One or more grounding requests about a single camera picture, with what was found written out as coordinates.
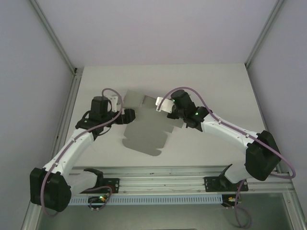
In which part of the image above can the grey cloth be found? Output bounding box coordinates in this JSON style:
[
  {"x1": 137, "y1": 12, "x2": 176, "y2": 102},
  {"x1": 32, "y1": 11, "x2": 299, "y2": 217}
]
[{"x1": 121, "y1": 89, "x2": 186, "y2": 158}]

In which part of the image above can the left controller board with LEDs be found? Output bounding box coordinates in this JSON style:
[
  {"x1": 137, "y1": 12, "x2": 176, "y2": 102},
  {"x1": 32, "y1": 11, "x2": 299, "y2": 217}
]
[{"x1": 87, "y1": 195, "x2": 109, "y2": 208}]

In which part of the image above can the right controller board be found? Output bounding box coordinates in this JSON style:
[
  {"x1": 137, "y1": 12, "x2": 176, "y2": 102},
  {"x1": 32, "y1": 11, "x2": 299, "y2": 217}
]
[{"x1": 221, "y1": 195, "x2": 243, "y2": 208}]

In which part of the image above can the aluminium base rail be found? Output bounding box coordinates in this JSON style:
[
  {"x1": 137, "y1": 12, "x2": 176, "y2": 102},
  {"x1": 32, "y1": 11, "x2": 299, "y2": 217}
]
[{"x1": 68, "y1": 164, "x2": 295, "y2": 195}]

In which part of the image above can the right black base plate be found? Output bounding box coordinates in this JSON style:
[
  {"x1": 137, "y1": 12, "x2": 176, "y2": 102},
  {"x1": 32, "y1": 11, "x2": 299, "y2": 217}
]
[{"x1": 203, "y1": 176, "x2": 249, "y2": 193}]

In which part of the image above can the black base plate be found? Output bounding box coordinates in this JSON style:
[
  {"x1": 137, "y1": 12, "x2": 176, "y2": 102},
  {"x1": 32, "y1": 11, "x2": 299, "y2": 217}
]
[
  {"x1": 102, "y1": 178, "x2": 121, "y2": 194},
  {"x1": 203, "y1": 176, "x2": 249, "y2": 193}
]

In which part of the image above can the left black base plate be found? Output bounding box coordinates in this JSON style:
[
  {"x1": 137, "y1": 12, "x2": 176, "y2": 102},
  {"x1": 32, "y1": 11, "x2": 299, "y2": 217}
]
[{"x1": 102, "y1": 178, "x2": 121, "y2": 194}]

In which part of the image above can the left aluminium frame post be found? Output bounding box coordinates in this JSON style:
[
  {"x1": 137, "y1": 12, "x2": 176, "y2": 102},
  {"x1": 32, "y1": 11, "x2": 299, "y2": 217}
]
[{"x1": 29, "y1": 0, "x2": 83, "y2": 170}]

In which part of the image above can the aluminium frame post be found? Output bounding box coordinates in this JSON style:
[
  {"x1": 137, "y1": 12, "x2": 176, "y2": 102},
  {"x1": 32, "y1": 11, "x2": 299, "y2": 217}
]
[
  {"x1": 29, "y1": 0, "x2": 83, "y2": 170},
  {"x1": 244, "y1": 0, "x2": 292, "y2": 174}
]

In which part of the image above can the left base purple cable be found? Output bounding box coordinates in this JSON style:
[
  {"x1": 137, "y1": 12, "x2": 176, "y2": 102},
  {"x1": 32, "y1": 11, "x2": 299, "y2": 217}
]
[{"x1": 83, "y1": 184, "x2": 114, "y2": 212}]

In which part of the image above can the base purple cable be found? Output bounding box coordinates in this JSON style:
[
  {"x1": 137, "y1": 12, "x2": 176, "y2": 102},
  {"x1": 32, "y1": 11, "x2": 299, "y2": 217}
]
[
  {"x1": 233, "y1": 180, "x2": 253, "y2": 228},
  {"x1": 83, "y1": 184, "x2": 114, "y2": 212}
]

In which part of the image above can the light blue slotted cable duct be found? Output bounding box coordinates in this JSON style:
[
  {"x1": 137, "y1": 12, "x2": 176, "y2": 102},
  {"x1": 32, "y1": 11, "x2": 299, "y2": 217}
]
[{"x1": 69, "y1": 194, "x2": 223, "y2": 207}]

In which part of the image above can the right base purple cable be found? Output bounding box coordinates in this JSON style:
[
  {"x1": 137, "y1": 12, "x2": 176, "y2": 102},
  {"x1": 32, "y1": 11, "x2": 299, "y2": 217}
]
[{"x1": 233, "y1": 180, "x2": 253, "y2": 228}]

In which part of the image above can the right aluminium frame post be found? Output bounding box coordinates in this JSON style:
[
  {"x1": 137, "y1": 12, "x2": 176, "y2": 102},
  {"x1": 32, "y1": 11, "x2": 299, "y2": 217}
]
[{"x1": 244, "y1": 0, "x2": 292, "y2": 174}]

